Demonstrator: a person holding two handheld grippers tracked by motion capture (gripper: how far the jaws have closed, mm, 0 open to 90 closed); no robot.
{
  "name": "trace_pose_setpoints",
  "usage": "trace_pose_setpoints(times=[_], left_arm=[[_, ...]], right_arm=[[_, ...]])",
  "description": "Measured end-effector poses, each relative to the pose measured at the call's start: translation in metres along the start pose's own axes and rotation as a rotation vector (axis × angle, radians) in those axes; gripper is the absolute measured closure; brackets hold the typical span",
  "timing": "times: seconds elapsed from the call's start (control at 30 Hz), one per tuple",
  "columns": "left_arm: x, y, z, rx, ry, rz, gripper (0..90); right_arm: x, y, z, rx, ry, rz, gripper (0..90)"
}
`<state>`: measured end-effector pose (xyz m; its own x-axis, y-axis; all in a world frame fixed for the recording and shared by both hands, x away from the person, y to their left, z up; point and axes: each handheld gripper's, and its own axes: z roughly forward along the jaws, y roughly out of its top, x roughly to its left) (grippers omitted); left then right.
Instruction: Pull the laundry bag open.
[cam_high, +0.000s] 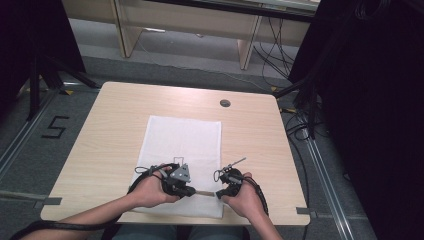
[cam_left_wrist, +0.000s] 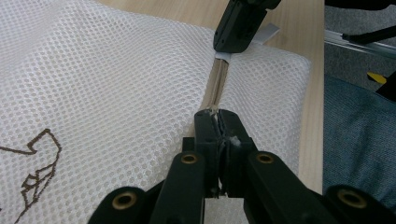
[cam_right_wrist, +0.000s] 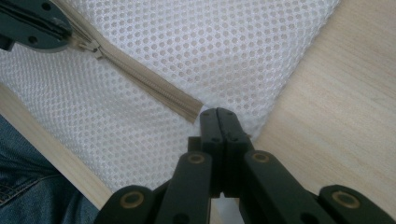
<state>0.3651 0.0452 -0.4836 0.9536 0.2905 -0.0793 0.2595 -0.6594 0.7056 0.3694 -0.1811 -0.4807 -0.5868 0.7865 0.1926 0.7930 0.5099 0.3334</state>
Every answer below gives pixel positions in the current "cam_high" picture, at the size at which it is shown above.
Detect white floor cable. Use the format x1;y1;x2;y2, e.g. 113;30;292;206
135;29;268;93

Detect metal floor rail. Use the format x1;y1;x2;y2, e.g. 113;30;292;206
0;189;63;210
0;89;62;182
300;131;355;240

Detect light wooden desk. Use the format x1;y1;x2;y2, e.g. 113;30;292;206
61;0;322;71

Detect person's left hand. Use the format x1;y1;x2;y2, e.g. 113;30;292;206
131;163;181;209

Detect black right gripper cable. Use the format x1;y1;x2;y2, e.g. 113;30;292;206
244;175;270;217

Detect black floor cables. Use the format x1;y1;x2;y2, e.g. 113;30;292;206
279;101;316;240

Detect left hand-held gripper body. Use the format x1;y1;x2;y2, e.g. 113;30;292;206
162;162;192;198

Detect black cables under desk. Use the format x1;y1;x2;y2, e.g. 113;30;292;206
252;16;298;88

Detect person's right hand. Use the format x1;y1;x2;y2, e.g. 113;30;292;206
221;171;267;220

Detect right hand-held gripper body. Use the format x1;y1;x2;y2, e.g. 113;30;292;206
217;156;248;195

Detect white cloth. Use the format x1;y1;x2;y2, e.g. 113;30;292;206
132;114;225;220

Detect black curtain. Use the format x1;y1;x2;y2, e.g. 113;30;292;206
288;0;424;240
0;0;87;114

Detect black metal stand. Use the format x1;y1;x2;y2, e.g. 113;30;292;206
273;33;322;140
25;54;102;122

